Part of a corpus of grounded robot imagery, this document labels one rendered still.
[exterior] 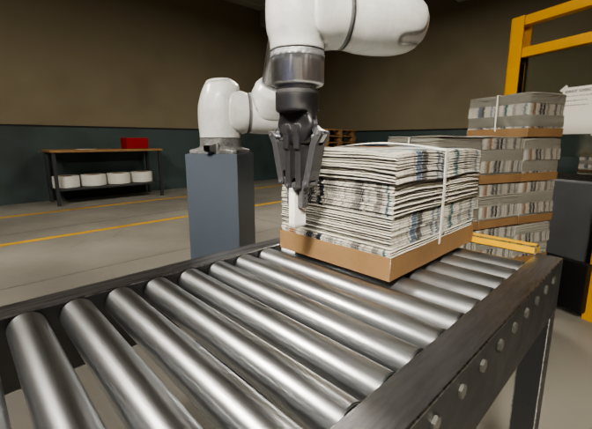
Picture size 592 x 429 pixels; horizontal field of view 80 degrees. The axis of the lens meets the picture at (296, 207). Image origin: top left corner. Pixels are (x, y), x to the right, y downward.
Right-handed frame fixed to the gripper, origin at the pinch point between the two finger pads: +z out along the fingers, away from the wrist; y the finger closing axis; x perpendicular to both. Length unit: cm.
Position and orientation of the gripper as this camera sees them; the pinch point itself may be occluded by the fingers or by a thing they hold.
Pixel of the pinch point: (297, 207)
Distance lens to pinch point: 63.5
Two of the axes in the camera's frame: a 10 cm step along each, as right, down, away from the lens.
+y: -7.0, -1.3, 7.0
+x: -7.2, 1.3, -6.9
